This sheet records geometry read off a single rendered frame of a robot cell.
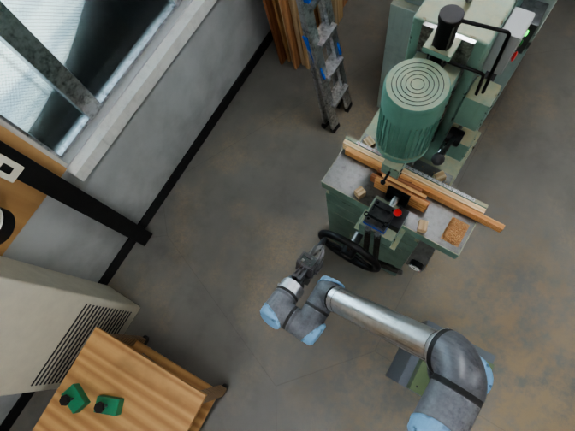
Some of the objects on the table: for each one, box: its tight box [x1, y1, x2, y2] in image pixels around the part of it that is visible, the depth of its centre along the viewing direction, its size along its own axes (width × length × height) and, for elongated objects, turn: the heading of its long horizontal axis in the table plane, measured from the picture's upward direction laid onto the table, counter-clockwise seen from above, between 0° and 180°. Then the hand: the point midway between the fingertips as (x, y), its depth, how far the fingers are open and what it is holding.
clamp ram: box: [385, 186, 411, 207], centre depth 157 cm, size 9×8×9 cm
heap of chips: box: [441, 217, 470, 247], centre depth 154 cm, size 7×10×2 cm
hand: (321, 248), depth 162 cm, fingers closed
